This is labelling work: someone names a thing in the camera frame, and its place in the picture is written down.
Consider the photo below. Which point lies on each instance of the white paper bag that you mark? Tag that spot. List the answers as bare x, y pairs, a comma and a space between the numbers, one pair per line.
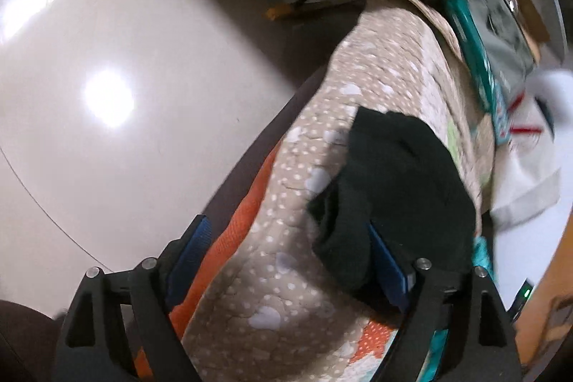
528, 167

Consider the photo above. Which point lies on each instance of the teal plastic packet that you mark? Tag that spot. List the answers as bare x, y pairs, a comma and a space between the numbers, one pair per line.
470, 51

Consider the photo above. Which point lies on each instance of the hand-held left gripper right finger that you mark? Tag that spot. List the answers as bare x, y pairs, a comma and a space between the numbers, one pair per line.
389, 265

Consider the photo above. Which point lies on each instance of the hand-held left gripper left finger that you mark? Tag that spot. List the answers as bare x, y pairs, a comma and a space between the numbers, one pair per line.
190, 256

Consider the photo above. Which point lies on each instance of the black pants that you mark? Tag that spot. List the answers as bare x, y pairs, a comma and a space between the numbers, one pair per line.
403, 167

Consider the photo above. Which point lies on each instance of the grey fabric bag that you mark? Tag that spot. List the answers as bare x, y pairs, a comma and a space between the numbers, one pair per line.
501, 37

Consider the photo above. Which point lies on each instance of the patchwork quilt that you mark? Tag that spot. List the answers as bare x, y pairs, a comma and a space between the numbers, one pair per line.
277, 230

